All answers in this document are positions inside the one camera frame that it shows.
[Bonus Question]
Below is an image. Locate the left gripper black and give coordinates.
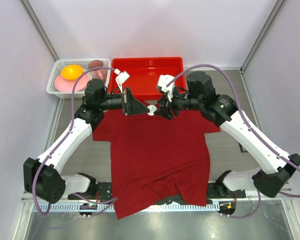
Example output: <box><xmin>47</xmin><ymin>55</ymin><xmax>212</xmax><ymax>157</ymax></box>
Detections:
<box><xmin>98</xmin><ymin>87</ymin><xmax>149</xmax><ymax>116</ymax></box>

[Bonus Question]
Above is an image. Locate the red t-shirt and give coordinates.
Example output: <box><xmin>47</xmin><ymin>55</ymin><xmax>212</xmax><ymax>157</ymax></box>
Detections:
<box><xmin>93</xmin><ymin>109</ymin><xmax>220</xmax><ymax>219</ymax></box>

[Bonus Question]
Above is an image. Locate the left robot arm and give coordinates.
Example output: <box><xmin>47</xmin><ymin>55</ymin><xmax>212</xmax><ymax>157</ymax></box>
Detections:
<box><xmin>23</xmin><ymin>79</ymin><xmax>156</xmax><ymax>204</ymax></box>

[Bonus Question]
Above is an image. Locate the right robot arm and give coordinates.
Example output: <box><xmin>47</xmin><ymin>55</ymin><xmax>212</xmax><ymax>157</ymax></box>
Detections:
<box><xmin>154</xmin><ymin>71</ymin><xmax>300</xmax><ymax>198</ymax></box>

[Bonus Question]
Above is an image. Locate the red plastic bin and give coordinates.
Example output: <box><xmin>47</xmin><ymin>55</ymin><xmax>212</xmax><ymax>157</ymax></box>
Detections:
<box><xmin>111</xmin><ymin>56</ymin><xmax>184</xmax><ymax>101</ymax></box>

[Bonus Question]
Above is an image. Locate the pink translucent cup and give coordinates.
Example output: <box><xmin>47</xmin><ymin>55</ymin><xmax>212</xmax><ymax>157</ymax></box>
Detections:
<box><xmin>88</xmin><ymin>59</ymin><xmax>107</xmax><ymax>83</ymax></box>

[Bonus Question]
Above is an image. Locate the orange bowl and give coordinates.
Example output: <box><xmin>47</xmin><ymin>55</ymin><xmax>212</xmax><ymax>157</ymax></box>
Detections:
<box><xmin>61</xmin><ymin>64</ymin><xmax>84</xmax><ymax>81</ymax></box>

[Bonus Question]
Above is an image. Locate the pink plate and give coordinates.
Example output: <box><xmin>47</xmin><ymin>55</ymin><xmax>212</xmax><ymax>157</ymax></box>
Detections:
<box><xmin>54</xmin><ymin>74</ymin><xmax>90</xmax><ymax>92</ymax></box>

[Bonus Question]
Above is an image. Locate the black card stand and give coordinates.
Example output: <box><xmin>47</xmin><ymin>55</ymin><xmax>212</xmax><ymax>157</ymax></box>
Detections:
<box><xmin>238</xmin><ymin>143</ymin><xmax>248</xmax><ymax>153</ymax></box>

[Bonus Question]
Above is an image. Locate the white plastic basket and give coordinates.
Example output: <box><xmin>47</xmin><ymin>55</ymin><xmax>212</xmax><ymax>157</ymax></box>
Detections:
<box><xmin>46</xmin><ymin>58</ymin><xmax>112</xmax><ymax>99</ymax></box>

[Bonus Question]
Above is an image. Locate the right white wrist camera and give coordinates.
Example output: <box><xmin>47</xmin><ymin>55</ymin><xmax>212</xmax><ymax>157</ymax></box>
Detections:
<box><xmin>156</xmin><ymin>74</ymin><xmax>175</xmax><ymax>102</ymax></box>

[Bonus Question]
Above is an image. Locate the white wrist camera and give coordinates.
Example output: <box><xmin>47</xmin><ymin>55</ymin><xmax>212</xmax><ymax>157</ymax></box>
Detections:
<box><xmin>156</xmin><ymin>74</ymin><xmax>175</xmax><ymax>102</ymax></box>
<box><xmin>114</xmin><ymin>68</ymin><xmax>130</xmax><ymax>93</ymax></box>

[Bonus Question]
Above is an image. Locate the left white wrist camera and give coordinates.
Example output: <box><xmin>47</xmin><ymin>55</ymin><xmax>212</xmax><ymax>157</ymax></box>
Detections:
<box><xmin>114</xmin><ymin>68</ymin><xmax>130</xmax><ymax>93</ymax></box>

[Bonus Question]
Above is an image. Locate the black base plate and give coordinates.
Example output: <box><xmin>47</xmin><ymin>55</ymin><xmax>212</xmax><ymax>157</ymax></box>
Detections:
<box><xmin>78</xmin><ymin>182</ymin><xmax>247</xmax><ymax>205</ymax></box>

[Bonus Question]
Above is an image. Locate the white slotted cable duct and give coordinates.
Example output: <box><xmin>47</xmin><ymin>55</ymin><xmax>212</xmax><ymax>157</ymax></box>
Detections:
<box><xmin>32</xmin><ymin>201</ymin><xmax>221</xmax><ymax>213</ymax></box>

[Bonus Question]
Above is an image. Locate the aluminium frame rail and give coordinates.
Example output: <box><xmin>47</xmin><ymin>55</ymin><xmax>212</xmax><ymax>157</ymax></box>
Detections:
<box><xmin>21</xmin><ymin>179</ymin><xmax>295</xmax><ymax>203</ymax></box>

